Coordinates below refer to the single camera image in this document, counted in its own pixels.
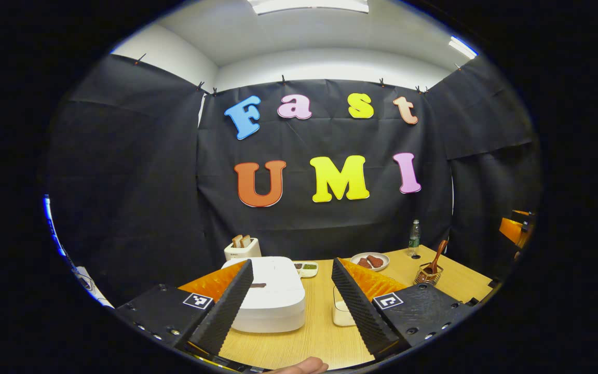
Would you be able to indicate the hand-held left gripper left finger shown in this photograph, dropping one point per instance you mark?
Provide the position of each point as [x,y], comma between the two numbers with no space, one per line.
[223,317]

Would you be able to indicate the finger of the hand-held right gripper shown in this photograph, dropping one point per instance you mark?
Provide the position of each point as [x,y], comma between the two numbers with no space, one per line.
[512,231]

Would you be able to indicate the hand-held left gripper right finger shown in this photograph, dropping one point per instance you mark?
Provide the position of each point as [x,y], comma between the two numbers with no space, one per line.
[361,317]

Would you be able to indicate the clear container of rice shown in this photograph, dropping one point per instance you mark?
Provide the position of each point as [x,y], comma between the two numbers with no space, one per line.
[341,314]

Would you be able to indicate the white rice cooker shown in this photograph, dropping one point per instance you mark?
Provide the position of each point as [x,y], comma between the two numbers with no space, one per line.
[278,301]

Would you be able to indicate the brown wooden spoon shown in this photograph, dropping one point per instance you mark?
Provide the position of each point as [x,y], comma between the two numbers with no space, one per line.
[438,254]

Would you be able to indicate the brown meat piece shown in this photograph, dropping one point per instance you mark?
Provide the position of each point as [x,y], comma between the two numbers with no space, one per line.
[365,263]
[375,261]

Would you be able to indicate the white round plate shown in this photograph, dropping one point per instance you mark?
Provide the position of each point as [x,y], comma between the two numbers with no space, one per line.
[382,266]

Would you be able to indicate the white toaster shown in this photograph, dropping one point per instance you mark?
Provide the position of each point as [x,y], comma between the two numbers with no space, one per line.
[244,253]

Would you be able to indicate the white divided grain dish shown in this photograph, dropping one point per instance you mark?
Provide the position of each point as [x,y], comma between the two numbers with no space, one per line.
[307,269]

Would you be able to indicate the toast slice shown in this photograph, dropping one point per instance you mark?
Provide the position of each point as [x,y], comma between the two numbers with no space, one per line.
[246,240]
[236,241]

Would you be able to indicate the clear green-label water bottle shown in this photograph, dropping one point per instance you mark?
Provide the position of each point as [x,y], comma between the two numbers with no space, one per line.
[414,241]

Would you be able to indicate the white side desk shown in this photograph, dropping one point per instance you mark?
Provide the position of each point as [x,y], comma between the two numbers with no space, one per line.
[94,288]

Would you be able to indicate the black backdrop cloth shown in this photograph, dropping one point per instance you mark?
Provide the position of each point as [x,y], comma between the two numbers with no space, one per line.
[133,182]

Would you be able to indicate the small ceiling light panel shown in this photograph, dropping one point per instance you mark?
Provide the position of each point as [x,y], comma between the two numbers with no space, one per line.
[462,47]

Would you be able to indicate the long ceiling light panel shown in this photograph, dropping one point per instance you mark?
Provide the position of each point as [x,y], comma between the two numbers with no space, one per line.
[309,6]

